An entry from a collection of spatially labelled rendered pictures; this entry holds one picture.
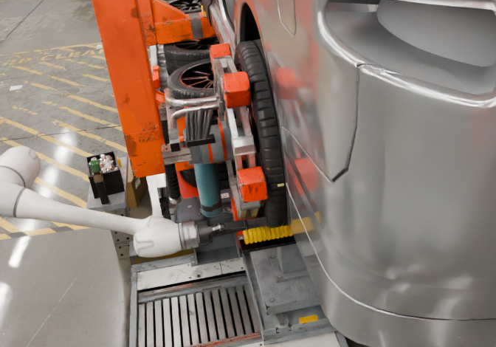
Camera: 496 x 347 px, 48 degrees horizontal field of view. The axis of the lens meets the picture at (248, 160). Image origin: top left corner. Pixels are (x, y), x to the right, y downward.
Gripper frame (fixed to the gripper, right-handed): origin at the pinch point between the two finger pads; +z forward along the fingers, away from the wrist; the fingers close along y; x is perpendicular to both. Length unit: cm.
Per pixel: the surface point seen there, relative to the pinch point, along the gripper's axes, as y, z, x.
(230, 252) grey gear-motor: -78, -8, 1
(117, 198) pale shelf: -57, -53, 31
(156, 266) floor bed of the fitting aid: -79, -43, 0
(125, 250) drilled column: -96, -59, 13
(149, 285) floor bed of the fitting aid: -71, -46, -8
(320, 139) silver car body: 84, 7, 1
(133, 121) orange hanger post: -34, -39, 56
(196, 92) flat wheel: -120, -9, 101
